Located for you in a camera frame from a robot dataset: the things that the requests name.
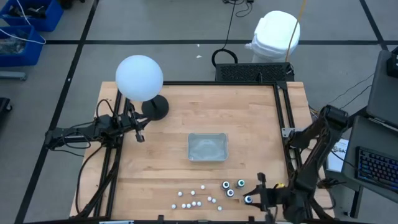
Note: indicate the black floor object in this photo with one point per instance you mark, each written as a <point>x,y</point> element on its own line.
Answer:
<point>4,107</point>

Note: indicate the office desk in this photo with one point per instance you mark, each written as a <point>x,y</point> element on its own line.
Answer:
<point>384,90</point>

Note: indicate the white bagged bucket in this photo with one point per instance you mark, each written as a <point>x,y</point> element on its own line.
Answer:
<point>275,35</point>

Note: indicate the grey metal bar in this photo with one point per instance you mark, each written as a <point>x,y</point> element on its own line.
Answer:
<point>12,75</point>

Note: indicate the large blue-tip dropper bottle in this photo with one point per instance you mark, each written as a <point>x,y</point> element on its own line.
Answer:
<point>248,199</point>

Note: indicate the black desktop device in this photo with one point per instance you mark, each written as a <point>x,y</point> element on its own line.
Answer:
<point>393,63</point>

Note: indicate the large purple-tip dropper bottle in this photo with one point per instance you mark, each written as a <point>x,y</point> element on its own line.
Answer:
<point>230,193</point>

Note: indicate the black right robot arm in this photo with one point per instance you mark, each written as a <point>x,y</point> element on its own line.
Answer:
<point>314,161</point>

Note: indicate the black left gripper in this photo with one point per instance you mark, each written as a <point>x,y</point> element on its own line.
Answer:
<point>134,123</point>

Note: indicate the blue storage bin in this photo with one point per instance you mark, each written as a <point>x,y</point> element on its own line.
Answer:
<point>29,54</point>
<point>49,20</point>

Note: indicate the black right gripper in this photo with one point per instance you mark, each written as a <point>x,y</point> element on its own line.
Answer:
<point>270,197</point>

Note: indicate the grey plastic bin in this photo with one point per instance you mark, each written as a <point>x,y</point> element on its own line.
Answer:
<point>207,147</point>

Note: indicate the black table clamp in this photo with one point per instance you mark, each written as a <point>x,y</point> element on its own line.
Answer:
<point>160,218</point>
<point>251,219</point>

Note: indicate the large green-tip dropper bottle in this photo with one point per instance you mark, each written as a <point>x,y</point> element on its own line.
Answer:
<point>240,183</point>

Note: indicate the white globe lamp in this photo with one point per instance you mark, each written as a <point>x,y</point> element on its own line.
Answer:
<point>139,77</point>

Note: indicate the black aluminium frame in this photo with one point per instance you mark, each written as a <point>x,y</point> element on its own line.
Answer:
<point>217,83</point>

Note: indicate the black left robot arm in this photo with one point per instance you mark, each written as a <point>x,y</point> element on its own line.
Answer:
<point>77,133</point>

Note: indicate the black perforated computer case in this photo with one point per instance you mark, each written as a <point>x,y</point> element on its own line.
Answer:
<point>253,72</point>

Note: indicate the black backlit keyboard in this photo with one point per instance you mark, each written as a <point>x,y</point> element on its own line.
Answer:
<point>376,168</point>

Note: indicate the silver metal bracket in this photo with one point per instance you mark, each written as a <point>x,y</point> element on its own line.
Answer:
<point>287,132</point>

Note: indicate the white printed paper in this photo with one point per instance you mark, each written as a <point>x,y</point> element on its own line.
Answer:
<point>337,155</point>

